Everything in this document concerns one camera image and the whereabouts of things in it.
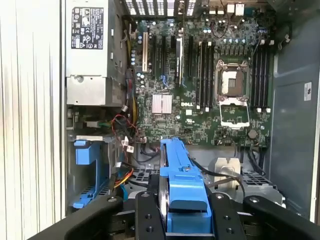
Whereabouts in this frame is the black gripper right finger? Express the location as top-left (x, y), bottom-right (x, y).
top-left (209, 191), bottom-right (320, 240)

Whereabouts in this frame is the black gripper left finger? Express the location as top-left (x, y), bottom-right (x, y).
top-left (27, 190), bottom-right (166, 240)

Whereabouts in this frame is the metal disk bay cage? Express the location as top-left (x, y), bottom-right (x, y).
top-left (127, 147), bottom-right (286, 209)

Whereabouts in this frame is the silver chipset heatsink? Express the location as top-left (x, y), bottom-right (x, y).
top-left (151, 93), bottom-right (173, 115)

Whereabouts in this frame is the orange yellow wire bundle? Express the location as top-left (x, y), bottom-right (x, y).
top-left (109, 168), bottom-right (135, 191)

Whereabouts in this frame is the grey power supply unit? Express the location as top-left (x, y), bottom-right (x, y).
top-left (65, 0), bottom-right (126, 108)

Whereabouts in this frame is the metal socket cover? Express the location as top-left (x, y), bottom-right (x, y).
top-left (218, 97), bottom-right (251, 130)

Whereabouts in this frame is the empty blue disk carrier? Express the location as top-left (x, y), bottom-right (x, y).
top-left (72, 139), bottom-right (111, 210)

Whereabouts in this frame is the green motherboard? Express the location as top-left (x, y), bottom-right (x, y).
top-left (129, 19), bottom-right (275, 148)

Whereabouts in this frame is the black RAM slot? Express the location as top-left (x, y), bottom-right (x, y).
top-left (261, 39), bottom-right (267, 112)
top-left (257, 39), bottom-right (262, 112)
top-left (266, 39), bottom-right (272, 113)
top-left (252, 39), bottom-right (258, 112)

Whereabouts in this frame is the hard disk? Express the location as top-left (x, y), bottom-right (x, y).
top-left (158, 136), bottom-right (216, 236)

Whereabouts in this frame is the black open PC case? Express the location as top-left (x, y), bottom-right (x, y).
top-left (59, 0), bottom-right (320, 226)

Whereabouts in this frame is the white expansion slot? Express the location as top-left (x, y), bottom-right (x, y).
top-left (141, 31), bottom-right (149, 73)

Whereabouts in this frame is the CPU socket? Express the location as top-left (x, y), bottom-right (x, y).
top-left (214, 59), bottom-right (251, 101)

